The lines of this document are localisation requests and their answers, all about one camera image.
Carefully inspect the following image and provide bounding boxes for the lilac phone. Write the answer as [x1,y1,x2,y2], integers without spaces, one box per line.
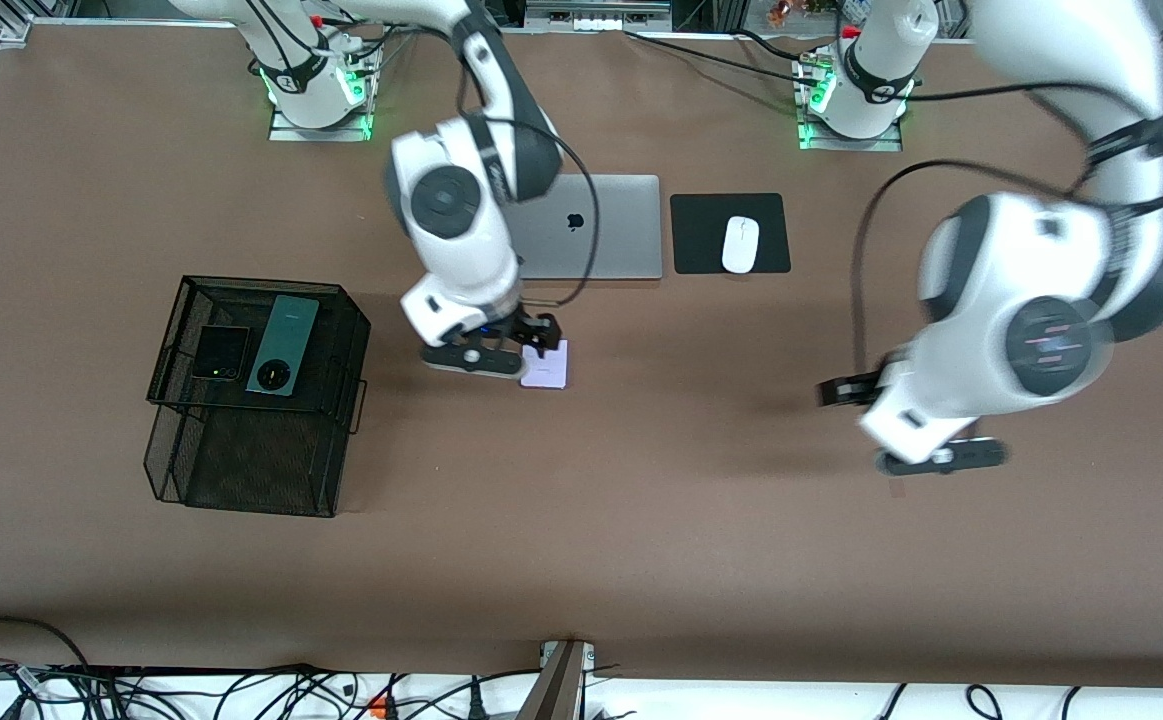
[520,340,570,391]

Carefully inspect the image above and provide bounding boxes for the green phone round camera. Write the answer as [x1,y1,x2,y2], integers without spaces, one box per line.
[244,294,321,398]

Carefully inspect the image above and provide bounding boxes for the black flip phone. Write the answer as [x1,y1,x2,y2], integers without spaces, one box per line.
[191,325,250,383]

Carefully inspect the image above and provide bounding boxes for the silver closed laptop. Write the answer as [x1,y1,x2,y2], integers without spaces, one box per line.
[516,174,664,281]

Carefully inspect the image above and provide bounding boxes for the black mouse pad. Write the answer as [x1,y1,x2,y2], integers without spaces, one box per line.
[670,193,792,275]

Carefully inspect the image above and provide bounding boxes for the white computer mouse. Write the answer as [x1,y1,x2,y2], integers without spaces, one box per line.
[721,215,761,275]

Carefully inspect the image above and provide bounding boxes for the black mesh two-tier basket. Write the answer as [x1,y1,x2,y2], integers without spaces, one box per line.
[144,276,372,519]

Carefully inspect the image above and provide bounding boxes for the power strip white sockets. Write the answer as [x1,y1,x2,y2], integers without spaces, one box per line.
[524,0,672,33]

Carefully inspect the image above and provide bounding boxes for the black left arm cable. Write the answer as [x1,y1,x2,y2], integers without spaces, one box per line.
[851,80,1142,371]

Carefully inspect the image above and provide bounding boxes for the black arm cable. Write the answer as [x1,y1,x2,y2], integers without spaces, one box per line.
[456,60,602,311]
[851,80,1142,371]

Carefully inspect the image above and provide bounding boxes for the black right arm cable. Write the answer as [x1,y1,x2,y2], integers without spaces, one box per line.
[456,60,602,311]

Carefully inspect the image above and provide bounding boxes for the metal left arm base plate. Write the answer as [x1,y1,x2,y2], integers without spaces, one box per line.
[798,110,904,153]

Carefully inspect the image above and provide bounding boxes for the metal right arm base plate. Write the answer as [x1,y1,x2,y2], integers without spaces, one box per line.
[269,100,374,143]

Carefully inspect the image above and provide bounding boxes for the long black table cable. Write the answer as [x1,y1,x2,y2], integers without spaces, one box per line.
[624,30,807,81]

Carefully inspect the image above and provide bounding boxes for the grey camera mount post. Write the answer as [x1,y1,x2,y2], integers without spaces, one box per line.
[516,640,597,720]

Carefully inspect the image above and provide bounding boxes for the short black table cable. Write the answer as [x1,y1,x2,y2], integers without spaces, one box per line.
[736,30,812,61]

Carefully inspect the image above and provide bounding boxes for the tangled black floor cables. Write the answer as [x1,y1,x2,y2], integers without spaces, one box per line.
[0,660,542,720]

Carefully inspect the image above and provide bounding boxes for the black looped floor cable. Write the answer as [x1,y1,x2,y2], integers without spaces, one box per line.
[0,617,92,671]

